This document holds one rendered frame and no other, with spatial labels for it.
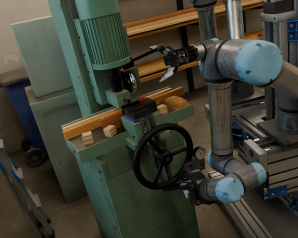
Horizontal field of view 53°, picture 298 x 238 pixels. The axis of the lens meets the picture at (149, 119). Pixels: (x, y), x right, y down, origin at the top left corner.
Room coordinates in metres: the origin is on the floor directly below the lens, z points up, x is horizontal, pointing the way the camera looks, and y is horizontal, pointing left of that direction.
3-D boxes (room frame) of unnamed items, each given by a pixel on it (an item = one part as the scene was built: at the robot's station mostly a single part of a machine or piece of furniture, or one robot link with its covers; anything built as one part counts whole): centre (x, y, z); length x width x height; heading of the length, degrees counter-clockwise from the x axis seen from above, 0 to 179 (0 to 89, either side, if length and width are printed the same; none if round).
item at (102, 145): (1.28, 0.07, 0.87); 0.61 x 0.30 x 0.06; 116
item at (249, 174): (0.83, -0.28, 0.82); 0.11 x 0.11 x 0.08; 23
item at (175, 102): (1.40, -0.15, 0.92); 0.14 x 0.09 x 0.04; 26
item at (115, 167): (1.48, 0.17, 0.76); 0.57 x 0.45 x 0.09; 26
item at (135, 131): (1.20, 0.03, 0.92); 0.15 x 0.13 x 0.09; 116
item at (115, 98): (1.39, 0.12, 0.99); 0.14 x 0.07 x 0.09; 26
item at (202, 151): (1.29, -0.21, 0.65); 0.06 x 0.04 x 0.08; 116
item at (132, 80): (1.54, 0.06, 1.02); 0.12 x 0.03 x 0.12; 26
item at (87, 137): (1.16, 0.27, 0.92); 0.04 x 0.04 x 0.04; 5
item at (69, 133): (1.38, 0.09, 0.92); 0.67 x 0.02 x 0.04; 116
